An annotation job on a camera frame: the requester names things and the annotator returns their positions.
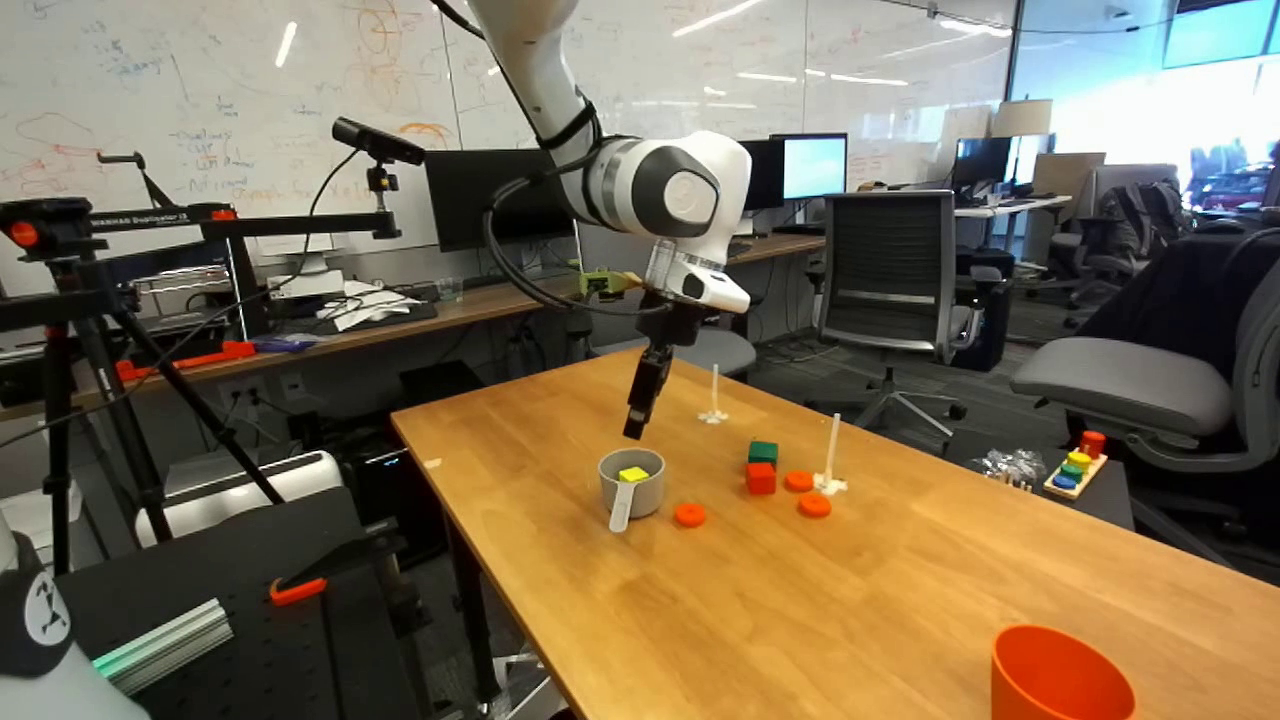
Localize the black cart platform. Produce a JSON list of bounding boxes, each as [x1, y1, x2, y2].
[[54, 482, 435, 720]]

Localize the black computer monitor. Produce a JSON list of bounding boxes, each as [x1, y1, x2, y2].
[[734, 136, 785, 225]]

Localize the black camera on stand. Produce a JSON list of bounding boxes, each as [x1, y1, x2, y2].
[[326, 115, 431, 170]]

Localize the white peg stand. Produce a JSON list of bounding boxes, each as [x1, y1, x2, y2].
[[695, 358, 734, 431], [811, 407, 853, 505]]

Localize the lit computer monitor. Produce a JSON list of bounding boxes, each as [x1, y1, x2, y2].
[[776, 129, 853, 207]]

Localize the orange plastic cup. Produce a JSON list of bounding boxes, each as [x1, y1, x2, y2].
[[986, 624, 1139, 720]]

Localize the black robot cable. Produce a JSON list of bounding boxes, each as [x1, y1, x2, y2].
[[475, 167, 593, 318]]

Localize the white box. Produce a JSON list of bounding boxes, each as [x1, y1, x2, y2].
[[132, 261, 239, 323]]

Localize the colourful stacking toy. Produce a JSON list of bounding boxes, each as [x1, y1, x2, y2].
[[1039, 426, 1112, 505]]

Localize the dark distant monitor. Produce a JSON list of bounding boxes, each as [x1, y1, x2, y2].
[[948, 131, 1016, 200]]

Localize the black clamp orange handle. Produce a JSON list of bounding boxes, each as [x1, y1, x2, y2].
[[262, 515, 405, 610]]

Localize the long wooden desk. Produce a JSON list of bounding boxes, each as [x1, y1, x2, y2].
[[64, 230, 832, 404]]

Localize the black background office chair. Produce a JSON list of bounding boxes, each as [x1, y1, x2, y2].
[[1056, 175, 1190, 311]]

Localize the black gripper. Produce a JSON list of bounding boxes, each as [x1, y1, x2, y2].
[[620, 296, 705, 442]]

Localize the clear plastic item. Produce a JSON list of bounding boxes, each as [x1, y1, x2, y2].
[[976, 448, 1051, 490]]

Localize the black tripod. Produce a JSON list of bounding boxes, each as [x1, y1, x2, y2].
[[0, 196, 405, 579]]

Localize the black white rounded object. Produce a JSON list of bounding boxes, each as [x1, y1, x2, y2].
[[0, 522, 151, 720]]

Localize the white lamp shade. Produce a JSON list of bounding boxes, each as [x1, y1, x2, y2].
[[990, 97, 1056, 141]]

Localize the orange flat tool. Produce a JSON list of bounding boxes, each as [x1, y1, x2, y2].
[[111, 336, 259, 392]]

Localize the wide black monitor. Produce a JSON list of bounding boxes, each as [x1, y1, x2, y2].
[[423, 142, 573, 257]]

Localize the aluminium bar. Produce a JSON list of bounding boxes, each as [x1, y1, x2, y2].
[[88, 597, 239, 699]]

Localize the white papers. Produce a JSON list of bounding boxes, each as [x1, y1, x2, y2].
[[313, 274, 431, 336]]

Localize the grey measuring cup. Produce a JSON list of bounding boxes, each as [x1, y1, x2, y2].
[[593, 442, 668, 540]]

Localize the black mesh office chair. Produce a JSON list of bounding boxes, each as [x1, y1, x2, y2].
[[804, 186, 999, 442]]

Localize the grey office chair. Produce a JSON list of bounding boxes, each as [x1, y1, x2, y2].
[[1006, 252, 1280, 565], [568, 196, 760, 381]]

